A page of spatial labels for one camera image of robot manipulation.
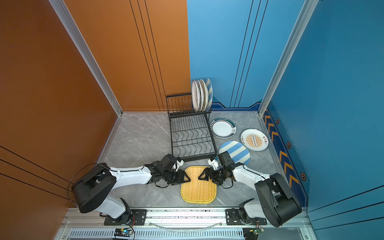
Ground white plate green red rim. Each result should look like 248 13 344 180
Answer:
210 118 237 139

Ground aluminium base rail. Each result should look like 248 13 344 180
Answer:
55 207 317 240

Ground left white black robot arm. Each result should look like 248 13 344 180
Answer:
71 154 191 225

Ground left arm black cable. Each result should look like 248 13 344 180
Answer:
66 163 103 205

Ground yellow woven bamboo tray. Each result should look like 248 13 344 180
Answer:
181 166 217 204

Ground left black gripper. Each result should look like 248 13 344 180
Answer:
162 169 193 186

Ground black wire dish rack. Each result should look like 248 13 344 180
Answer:
167 93 218 162

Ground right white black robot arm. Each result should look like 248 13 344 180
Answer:
198 152 302 228

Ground blue white striped plate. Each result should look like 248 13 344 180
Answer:
206 79 213 111

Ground left green circuit board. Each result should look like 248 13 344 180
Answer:
114 228 135 240

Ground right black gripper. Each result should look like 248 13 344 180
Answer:
198 167 227 186

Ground right green circuit board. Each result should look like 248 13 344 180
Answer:
250 227 265 235

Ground white plate orange sunburst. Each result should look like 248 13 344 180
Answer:
241 128 269 152

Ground cream plate floral drawing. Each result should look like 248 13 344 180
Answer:
200 80 209 112

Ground green circuit board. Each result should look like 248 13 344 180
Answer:
250 227 265 235
114 228 135 240

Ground white plate red characters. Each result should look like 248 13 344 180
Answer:
192 80 199 112

